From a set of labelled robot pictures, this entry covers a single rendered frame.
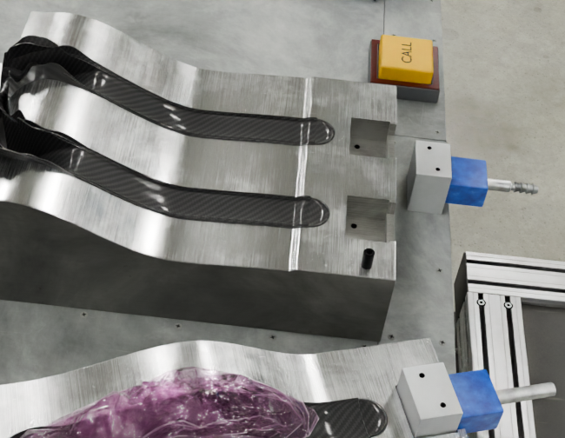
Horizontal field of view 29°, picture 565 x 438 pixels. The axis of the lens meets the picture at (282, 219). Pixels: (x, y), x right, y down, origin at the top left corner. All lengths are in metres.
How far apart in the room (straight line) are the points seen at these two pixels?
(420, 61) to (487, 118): 1.26
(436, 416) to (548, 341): 0.97
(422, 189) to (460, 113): 1.40
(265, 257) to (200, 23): 0.45
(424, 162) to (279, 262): 0.23
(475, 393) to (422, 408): 0.06
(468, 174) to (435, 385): 0.30
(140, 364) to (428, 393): 0.23
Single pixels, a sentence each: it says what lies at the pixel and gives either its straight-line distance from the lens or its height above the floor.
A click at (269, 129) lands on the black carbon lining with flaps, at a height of 0.88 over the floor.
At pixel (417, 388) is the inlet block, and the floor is 0.88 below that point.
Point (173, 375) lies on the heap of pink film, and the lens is 0.83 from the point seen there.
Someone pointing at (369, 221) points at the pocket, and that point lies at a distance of 1.02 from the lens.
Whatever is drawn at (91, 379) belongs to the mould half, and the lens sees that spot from 0.88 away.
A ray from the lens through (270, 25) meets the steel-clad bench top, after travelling 1.33.
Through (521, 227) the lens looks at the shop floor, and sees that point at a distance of 2.29.
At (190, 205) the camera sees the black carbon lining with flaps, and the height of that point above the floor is 0.88.
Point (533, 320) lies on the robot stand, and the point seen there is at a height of 0.21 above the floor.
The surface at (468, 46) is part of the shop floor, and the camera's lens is 2.70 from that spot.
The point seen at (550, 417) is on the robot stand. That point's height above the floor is 0.21.
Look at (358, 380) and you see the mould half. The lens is 0.92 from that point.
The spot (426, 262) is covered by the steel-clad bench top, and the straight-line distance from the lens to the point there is 1.08.
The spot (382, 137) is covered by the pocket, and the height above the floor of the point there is 0.87.
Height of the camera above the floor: 1.60
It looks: 47 degrees down
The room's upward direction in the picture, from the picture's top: 7 degrees clockwise
